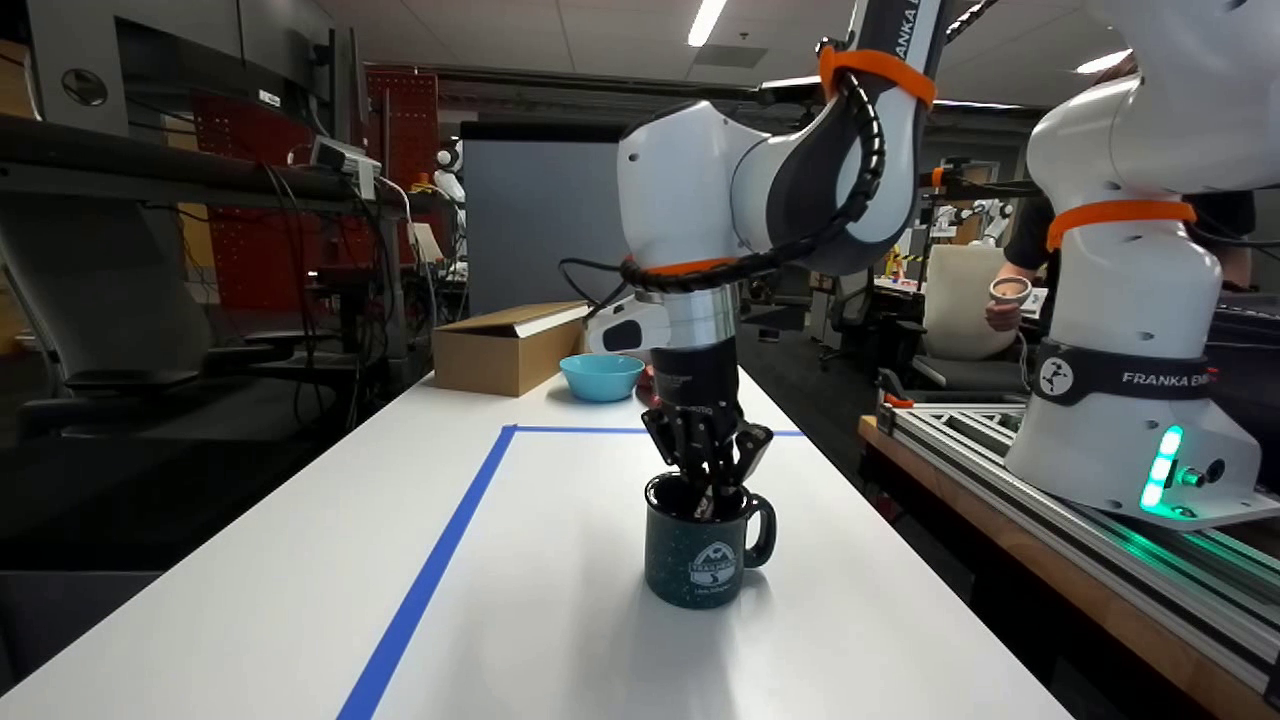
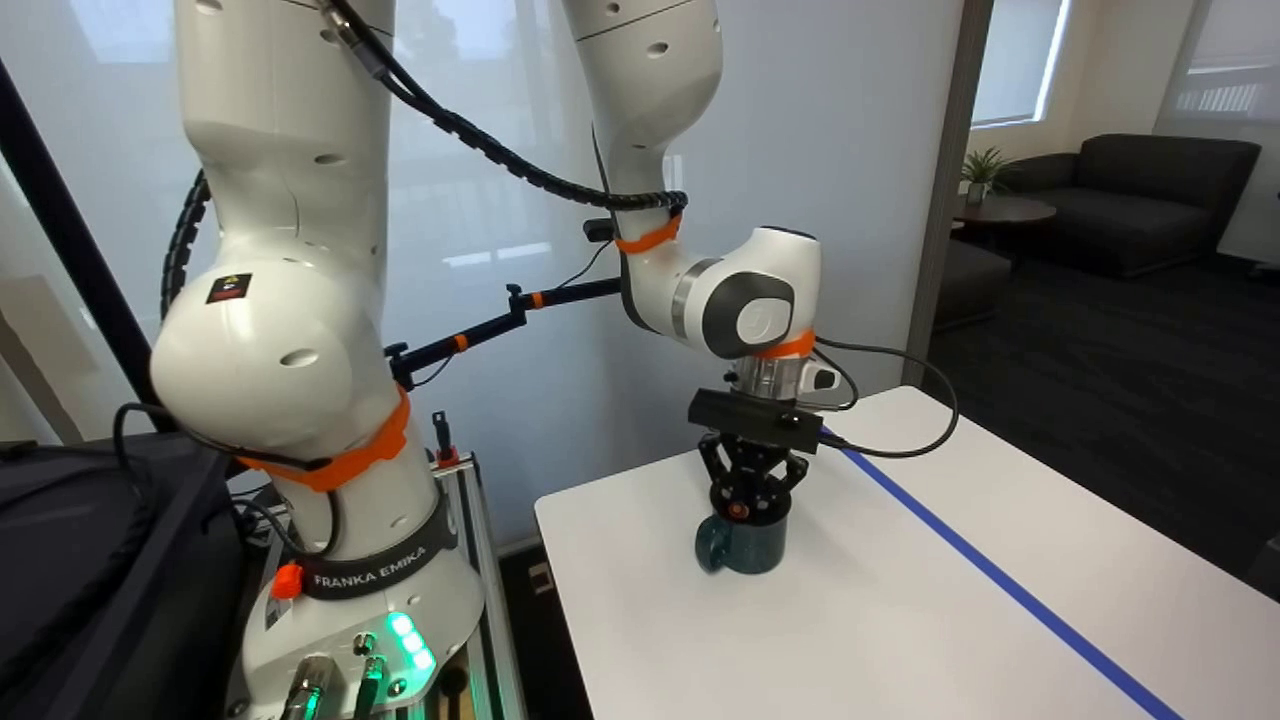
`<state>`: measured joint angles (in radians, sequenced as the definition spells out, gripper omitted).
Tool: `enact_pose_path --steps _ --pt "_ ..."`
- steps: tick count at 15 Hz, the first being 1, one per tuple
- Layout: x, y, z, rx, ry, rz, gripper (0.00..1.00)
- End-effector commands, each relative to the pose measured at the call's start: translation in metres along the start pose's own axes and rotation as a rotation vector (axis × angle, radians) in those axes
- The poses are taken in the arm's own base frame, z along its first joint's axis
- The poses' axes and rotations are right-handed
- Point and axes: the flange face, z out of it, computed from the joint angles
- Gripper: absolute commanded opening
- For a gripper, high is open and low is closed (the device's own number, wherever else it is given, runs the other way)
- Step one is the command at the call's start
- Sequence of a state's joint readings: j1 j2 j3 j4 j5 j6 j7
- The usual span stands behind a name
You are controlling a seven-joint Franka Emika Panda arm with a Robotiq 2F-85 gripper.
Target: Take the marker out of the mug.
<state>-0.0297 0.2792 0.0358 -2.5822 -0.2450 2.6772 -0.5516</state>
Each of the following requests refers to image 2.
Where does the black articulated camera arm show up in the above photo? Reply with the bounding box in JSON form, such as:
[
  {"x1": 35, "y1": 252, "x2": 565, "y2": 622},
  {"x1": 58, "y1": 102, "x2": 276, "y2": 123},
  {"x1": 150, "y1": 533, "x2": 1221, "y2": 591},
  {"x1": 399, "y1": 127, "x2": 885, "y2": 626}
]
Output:
[{"x1": 391, "y1": 272, "x2": 631, "y2": 394}]

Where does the window with white blind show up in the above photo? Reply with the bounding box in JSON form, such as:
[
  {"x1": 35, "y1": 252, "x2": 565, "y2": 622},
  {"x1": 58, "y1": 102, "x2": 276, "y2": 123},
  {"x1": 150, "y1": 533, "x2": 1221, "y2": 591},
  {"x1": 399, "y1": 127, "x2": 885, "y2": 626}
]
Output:
[
  {"x1": 969, "y1": 0, "x2": 1076, "y2": 132},
  {"x1": 1157, "y1": 0, "x2": 1280, "y2": 136}
]

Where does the dark partition post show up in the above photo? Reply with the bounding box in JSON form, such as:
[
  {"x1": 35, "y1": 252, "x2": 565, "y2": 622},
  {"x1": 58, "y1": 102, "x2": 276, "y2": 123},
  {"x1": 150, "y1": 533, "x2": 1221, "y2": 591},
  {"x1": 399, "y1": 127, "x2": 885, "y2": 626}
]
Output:
[{"x1": 898, "y1": 0, "x2": 998, "y2": 394}]

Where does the blue tape line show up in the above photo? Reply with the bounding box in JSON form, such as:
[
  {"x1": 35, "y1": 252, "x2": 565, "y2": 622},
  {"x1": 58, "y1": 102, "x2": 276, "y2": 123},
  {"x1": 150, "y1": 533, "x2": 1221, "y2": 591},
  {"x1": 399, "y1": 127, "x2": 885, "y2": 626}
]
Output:
[{"x1": 838, "y1": 445, "x2": 1185, "y2": 720}]

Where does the black diagonal strut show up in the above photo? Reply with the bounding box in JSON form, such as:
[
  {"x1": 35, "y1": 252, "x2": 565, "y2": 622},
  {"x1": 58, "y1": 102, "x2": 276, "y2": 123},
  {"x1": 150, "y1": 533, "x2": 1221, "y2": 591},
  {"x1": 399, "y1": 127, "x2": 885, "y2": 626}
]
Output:
[{"x1": 0, "y1": 55, "x2": 180, "y2": 434}]

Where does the black cable chain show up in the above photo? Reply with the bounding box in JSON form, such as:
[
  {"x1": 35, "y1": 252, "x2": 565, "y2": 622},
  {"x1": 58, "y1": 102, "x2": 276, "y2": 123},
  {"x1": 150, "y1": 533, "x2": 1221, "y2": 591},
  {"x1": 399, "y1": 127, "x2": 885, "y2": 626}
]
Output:
[{"x1": 156, "y1": 0, "x2": 692, "y2": 324}]

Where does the dark green enamel mug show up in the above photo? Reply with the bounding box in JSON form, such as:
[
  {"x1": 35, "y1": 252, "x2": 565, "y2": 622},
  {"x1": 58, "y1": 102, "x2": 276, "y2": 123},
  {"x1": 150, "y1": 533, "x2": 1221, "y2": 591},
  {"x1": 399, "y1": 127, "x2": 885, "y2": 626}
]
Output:
[{"x1": 692, "y1": 495, "x2": 796, "y2": 580}]

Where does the black cloth cover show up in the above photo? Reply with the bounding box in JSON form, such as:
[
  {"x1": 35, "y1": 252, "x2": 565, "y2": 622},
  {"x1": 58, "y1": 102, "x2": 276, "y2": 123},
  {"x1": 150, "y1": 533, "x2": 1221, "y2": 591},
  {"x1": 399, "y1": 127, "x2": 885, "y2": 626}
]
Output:
[{"x1": 0, "y1": 434, "x2": 258, "y2": 720}]

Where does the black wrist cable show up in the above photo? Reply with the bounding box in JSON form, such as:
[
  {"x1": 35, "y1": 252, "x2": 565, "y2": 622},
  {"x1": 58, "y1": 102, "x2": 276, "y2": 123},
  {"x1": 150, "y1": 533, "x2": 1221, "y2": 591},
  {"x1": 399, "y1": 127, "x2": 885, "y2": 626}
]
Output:
[{"x1": 807, "y1": 338, "x2": 962, "y2": 465}]

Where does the dark ottoman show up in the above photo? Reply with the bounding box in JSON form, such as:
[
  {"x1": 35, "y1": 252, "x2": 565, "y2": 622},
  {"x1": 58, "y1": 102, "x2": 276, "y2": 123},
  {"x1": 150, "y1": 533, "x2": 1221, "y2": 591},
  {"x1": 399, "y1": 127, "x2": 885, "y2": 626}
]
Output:
[{"x1": 935, "y1": 238, "x2": 1018, "y2": 333}]

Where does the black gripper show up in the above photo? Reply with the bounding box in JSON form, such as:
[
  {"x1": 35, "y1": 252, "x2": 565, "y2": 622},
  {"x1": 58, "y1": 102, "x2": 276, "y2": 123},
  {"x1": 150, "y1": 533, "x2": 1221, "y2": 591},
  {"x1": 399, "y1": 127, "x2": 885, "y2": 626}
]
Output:
[{"x1": 689, "y1": 394, "x2": 824, "y2": 527}]

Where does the round dark side table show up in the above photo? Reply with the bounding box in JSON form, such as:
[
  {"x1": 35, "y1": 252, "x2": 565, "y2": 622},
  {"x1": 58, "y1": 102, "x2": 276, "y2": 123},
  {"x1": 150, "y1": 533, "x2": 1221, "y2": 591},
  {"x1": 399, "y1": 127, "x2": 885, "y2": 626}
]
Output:
[{"x1": 950, "y1": 193, "x2": 1059, "y2": 252}]

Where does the dark grey sofa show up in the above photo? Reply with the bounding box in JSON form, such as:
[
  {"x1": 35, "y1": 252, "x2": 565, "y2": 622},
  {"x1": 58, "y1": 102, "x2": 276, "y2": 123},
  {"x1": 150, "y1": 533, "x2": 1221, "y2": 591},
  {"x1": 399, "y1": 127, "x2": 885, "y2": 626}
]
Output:
[{"x1": 994, "y1": 127, "x2": 1262, "y2": 284}]

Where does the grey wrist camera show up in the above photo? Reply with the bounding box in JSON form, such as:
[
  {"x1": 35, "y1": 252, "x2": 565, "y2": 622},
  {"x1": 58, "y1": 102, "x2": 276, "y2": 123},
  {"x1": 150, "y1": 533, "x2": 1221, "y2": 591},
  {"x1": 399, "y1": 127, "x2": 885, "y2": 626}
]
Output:
[{"x1": 796, "y1": 359, "x2": 847, "y2": 407}]

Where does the small potted plant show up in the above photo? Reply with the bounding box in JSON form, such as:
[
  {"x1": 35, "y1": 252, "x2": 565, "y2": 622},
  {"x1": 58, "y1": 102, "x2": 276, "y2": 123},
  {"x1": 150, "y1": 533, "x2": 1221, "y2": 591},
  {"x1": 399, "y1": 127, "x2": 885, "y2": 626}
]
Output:
[{"x1": 955, "y1": 143, "x2": 1008, "y2": 207}]

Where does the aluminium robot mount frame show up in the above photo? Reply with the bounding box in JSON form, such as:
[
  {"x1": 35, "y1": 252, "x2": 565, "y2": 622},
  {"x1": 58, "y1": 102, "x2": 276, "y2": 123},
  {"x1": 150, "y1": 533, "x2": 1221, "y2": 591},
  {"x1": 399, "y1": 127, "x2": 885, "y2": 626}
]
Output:
[{"x1": 424, "y1": 413, "x2": 526, "y2": 720}]

